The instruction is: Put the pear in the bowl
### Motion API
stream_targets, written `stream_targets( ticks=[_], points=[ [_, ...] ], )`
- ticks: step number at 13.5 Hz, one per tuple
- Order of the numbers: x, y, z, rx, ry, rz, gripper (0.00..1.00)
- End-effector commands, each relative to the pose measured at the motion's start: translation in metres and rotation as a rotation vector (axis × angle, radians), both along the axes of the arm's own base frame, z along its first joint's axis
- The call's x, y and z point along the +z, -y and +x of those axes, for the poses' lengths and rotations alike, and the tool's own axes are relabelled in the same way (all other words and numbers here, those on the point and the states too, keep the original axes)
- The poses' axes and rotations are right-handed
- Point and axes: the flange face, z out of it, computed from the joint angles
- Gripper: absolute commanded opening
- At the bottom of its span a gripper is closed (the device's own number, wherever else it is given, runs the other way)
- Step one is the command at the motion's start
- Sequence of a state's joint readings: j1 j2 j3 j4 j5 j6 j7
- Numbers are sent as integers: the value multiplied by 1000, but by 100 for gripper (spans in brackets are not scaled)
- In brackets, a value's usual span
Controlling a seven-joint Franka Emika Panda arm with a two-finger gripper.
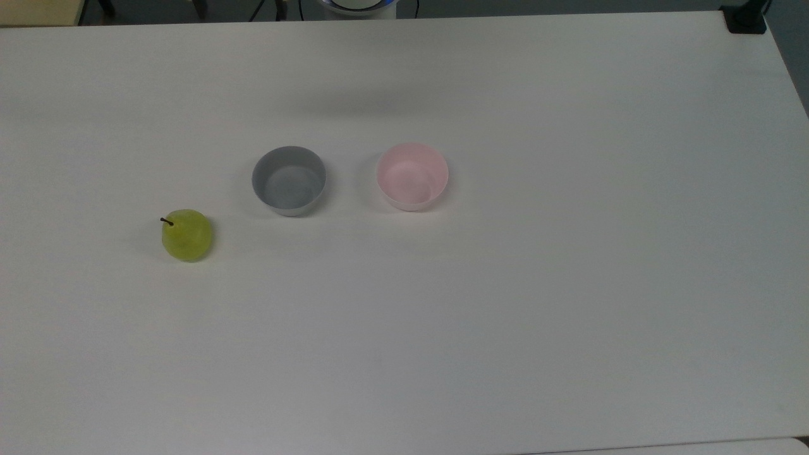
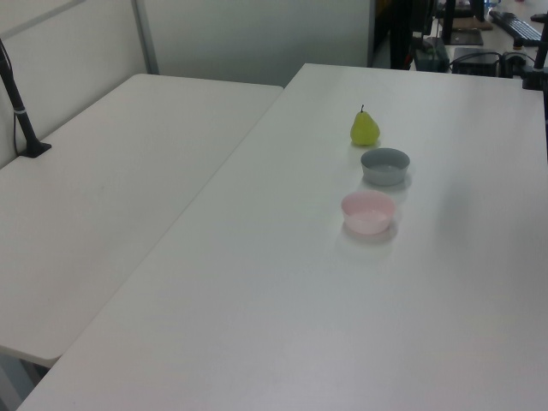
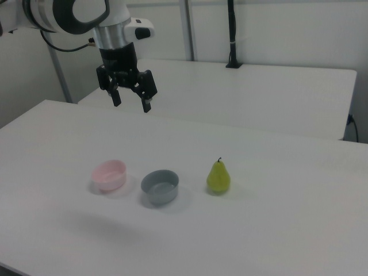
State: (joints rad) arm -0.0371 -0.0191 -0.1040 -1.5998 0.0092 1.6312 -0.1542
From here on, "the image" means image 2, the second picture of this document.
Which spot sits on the black equipment box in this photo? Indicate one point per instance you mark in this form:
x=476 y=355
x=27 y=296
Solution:
x=475 y=62

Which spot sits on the grey plastic bowl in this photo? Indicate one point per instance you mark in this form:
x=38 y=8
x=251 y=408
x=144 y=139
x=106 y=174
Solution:
x=385 y=176

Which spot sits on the grey metal partition post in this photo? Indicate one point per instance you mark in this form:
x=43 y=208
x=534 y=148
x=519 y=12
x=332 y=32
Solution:
x=145 y=38

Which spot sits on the green yellow pear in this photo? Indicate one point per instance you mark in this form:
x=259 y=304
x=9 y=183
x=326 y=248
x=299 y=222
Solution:
x=365 y=130

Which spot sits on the black clamp camera stand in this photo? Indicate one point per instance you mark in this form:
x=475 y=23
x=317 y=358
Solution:
x=533 y=79

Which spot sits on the black computer keyboard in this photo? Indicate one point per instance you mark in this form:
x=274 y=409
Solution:
x=520 y=27

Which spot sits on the white side table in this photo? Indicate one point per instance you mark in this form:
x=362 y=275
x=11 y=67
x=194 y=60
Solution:
x=107 y=192

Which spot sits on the black monitor stand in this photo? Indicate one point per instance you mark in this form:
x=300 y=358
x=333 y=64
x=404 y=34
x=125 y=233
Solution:
x=449 y=21

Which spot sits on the brown wooden board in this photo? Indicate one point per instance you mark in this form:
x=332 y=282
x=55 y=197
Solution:
x=475 y=22

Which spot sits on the pink plastic bowl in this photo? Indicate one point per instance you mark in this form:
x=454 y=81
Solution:
x=368 y=223

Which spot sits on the black metal frame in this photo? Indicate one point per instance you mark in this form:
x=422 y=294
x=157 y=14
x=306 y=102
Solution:
x=400 y=34

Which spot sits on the black device yellow button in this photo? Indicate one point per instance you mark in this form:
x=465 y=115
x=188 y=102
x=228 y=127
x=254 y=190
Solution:
x=511 y=60

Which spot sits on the black camera pole with base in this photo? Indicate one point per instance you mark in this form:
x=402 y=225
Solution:
x=23 y=124

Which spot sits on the green black device box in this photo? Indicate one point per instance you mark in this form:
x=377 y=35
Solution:
x=430 y=55

